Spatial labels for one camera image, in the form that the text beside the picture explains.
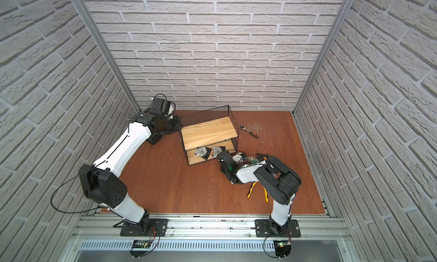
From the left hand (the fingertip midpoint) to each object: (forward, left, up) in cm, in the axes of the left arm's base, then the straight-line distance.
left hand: (185, 122), depth 83 cm
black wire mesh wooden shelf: (-2, -10, -8) cm, 13 cm away
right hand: (-6, -18, -21) cm, 28 cm away
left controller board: (-48, +17, -27) cm, 57 cm away
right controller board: (-50, -45, -24) cm, 71 cm away
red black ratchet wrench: (+9, -39, -21) cm, 45 cm away
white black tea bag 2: (-4, -15, -21) cm, 26 cm away
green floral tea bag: (-11, -36, -18) cm, 42 cm away
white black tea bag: (-4, -8, -21) cm, 23 cm away
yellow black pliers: (-25, -34, -22) cm, 48 cm away
